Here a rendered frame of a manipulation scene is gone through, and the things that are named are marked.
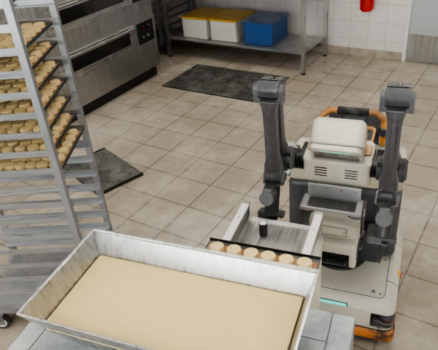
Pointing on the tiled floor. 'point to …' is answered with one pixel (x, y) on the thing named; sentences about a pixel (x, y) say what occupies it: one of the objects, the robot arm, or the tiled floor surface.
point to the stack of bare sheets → (108, 170)
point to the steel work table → (304, 42)
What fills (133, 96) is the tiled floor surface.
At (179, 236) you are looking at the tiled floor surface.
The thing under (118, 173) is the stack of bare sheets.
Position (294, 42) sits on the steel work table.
